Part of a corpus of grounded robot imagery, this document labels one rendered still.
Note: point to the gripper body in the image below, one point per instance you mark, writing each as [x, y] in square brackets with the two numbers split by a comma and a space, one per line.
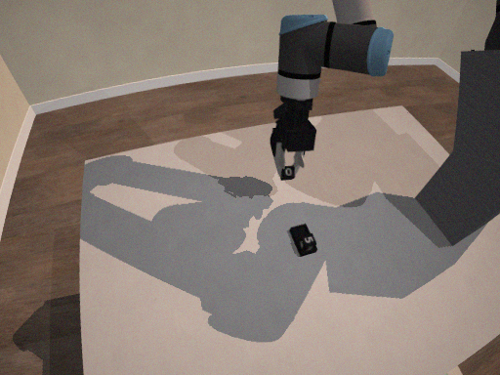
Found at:
[300, 137]

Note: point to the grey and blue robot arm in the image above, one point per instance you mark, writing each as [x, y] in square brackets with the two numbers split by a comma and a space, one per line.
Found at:
[309, 42]

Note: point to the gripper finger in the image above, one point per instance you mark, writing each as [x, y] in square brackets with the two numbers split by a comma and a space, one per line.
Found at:
[298, 160]
[277, 151]

